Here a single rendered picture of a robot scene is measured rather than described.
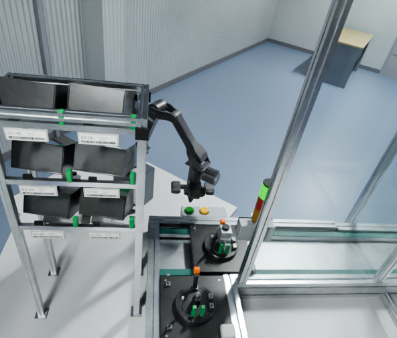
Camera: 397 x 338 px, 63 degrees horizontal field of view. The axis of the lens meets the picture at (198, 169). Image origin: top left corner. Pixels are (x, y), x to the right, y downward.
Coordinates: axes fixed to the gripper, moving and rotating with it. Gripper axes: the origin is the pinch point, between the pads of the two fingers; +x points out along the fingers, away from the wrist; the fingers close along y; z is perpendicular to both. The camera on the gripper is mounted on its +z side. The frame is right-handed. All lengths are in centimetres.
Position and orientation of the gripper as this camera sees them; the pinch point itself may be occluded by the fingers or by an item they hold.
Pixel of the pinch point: (190, 196)
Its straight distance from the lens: 144.2
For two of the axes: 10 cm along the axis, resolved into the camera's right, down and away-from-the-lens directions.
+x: -1.5, 7.9, 6.0
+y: 9.8, 0.6, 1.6
